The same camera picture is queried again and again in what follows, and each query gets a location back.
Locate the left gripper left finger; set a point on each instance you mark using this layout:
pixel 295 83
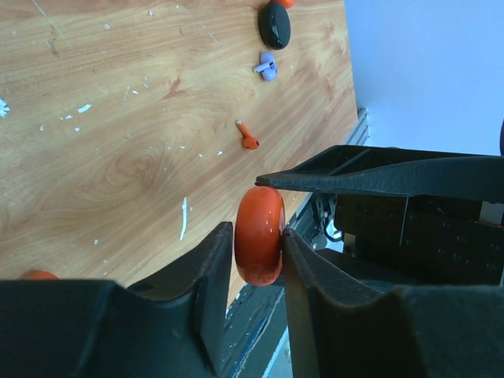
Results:
pixel 170 324

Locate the right aluminium rail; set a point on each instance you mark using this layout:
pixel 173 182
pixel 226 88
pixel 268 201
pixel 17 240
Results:
pixel 360 132

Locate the black earbud charging case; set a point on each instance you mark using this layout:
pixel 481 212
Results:
pixel 274 25

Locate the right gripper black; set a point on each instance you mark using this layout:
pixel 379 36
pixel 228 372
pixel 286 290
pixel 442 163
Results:
pixel 433 215

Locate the lilac earbud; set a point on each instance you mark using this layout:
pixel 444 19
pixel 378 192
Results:
pixel 267 67

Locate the orange earbud charging case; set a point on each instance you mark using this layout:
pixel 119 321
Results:
pixel 259 226

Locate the orange earbud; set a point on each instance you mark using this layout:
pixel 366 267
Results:
pixel 248 141
pixel 37 274

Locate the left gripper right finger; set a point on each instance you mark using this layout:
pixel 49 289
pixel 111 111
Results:
pixel 340 327

